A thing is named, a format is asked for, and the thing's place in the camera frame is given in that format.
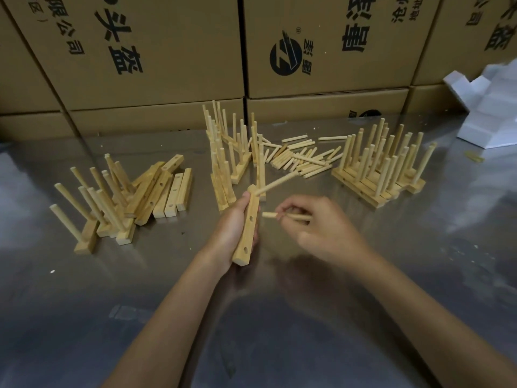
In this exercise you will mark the person's right hand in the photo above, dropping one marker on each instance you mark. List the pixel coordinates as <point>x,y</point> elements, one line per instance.
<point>331,238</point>

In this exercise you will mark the person's left hand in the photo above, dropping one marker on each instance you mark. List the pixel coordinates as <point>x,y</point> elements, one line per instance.
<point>222,242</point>

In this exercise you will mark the pile of drilled wooden bars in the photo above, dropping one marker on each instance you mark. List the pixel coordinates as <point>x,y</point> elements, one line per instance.
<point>183,189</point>

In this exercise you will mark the pile of wooden dowels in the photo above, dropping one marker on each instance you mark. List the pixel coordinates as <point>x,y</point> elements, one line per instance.
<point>282,157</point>

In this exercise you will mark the person's left forearm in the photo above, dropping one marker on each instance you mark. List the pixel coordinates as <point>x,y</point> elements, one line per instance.
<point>161,331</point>

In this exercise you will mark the person's right forearm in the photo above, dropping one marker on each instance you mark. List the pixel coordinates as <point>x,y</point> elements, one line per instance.
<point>436,327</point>

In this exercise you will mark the stack of white foam blocks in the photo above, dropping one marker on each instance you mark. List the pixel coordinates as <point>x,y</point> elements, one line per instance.
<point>492,121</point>

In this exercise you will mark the clear tape patch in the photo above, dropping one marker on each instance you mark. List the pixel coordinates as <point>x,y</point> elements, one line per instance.
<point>129,313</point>

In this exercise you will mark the shiny metal table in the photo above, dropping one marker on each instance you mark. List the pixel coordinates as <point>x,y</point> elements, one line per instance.
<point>60,294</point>

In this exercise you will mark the stack of brown cardboard boxes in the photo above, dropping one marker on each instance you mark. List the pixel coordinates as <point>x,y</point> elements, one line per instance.
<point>181,48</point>

